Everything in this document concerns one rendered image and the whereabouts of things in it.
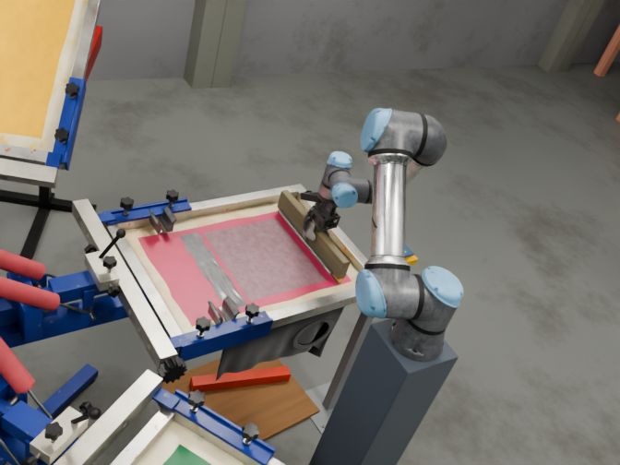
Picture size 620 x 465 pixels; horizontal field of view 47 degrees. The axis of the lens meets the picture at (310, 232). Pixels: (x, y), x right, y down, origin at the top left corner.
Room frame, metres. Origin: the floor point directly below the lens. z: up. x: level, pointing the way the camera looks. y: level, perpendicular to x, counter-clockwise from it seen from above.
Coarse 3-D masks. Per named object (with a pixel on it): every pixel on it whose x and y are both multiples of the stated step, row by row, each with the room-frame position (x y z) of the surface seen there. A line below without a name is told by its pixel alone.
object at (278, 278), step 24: (240, 264) 1.75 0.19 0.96; (264, 264) 1.79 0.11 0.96; (288, 264) 1.83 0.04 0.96; (312, 264) 1.87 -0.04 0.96; (192, 288) 1.58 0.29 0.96; (240, 288) 1.64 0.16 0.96; (264, 288) 1.68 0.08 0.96; (288, 288) 1.71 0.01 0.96; (312, 288) 1.75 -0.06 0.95; (192, 312) 1.48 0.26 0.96; (240, 312) 1.54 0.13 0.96
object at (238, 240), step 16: (224, 224) 1.92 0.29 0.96; (240, 224) 1.95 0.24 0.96; (256, 224) 1.98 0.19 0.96; (272, 224) 2.01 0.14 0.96; (144, 240) 1.72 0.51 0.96; (160, 240) 1.74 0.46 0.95; (176, 240) 1.77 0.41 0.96; (208, 240) 1.82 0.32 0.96; (224, 240) 1.84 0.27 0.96; (240, 240) 1.87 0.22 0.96; (256, 240) 1.90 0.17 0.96; (272, 240) 1.92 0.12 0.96; (288, 240) 1.95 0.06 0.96; (160, 256) 1.67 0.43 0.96; (176, 256) 1.69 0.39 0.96; (192, 256) 1.71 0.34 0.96; (224, 256) 1.76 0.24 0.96; (240, 256) 1.79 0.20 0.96; (256, 256) 1.81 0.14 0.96; (160, 272) 1.60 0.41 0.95; (176, 272) 1.62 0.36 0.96; (192, 272) 1.64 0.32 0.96
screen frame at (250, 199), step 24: (264, 192) 2.13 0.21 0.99; (192, 216) 1.91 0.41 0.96; (120, 240) 1.65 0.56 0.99; (336, 240) 2.02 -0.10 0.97; (360, 264) 1.91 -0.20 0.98; (144, 288) 1.48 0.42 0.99; (168, 312) 1.42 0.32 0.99; (288, 312) 1.57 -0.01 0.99; (312, 312) 1.62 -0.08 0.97; (168, 336) 1.34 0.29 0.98
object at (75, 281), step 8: (80, 272) 1.41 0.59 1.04; (88, 272) 1.42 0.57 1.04; (48, 280) 1.35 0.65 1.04; (56, 280) 1.35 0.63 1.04; (64, 280) 1.36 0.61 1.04; (72, 280) 1.37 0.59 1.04; (80, 280) 1.38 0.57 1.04; (88, 280) 1.39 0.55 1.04; (56, 288) 1.33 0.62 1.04; (64, 288) 1.33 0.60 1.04; (72, 288) 1.34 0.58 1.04; (80, 288) 1.36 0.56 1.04; (88, 288) 1.37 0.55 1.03; (96, 288) 1.39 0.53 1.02; (64, 296) 1.33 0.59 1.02; (72, 296) 1.34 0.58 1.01; (80, 296) 1.36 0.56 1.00
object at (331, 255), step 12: (288, 192) 2.09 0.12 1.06; (288, 204) 2.04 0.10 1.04; (288, 216) 2.03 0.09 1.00; (300, 216) 1.99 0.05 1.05; (300, 228) 1.97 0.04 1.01; (324, 240) 1.88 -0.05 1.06; (324, 252) 1.87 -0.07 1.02; (336, 252) 1.84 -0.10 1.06; (336, 264) 1.82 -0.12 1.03; (348, 264) 1.81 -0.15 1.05; (336, 276) 1.80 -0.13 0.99
